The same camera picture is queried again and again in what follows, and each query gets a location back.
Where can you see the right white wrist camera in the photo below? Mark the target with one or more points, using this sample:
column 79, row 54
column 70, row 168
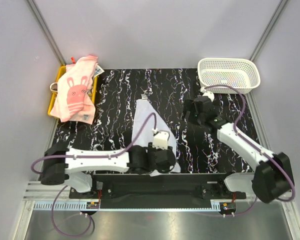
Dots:
column 206, row 93

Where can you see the left small circuit board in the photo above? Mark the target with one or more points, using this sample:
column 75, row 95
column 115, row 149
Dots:
column 93, row 205

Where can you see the white perforated basket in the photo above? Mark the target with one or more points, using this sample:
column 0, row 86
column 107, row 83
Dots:
column 222, row 75

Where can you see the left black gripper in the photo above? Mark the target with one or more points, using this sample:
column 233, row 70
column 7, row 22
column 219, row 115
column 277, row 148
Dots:
column 151, row 148

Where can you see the beige cloth loop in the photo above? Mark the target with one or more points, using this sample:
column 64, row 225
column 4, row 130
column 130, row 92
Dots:
column 54, row 87

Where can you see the pink bunny towel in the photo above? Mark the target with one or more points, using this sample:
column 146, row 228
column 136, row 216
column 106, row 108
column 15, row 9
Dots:
column 72, row 102

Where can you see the slotted white cable duct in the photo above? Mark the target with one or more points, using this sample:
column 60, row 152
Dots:
column 72, row 206

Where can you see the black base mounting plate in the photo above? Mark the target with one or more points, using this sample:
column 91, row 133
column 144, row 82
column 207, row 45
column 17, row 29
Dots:
column 168, row 191

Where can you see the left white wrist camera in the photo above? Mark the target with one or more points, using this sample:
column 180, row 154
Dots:
column 160, row 139

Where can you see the right small circuit board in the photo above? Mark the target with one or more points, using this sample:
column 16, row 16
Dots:
column 229, row 206

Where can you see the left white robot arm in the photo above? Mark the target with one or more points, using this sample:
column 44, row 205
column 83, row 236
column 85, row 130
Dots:
column 69, row 166

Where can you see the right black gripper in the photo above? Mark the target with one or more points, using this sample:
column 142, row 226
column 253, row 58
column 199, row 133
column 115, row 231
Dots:
column 189, row 105

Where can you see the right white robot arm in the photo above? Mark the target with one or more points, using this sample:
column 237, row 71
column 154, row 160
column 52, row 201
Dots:
column 273, row 175

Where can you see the light blue towel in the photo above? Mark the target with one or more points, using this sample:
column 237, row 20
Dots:
column 145, row 118

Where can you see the black marble pattern mat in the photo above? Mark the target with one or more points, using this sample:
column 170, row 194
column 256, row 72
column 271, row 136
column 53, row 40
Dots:
column 166, row 89

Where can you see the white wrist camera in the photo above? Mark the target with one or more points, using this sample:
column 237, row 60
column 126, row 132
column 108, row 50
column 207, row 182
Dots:
column 160, row 139
column 206, row 93

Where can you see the small circuit board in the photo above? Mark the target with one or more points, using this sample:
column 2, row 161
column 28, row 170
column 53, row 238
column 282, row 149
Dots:
column 229, row 206
column 93, row 205

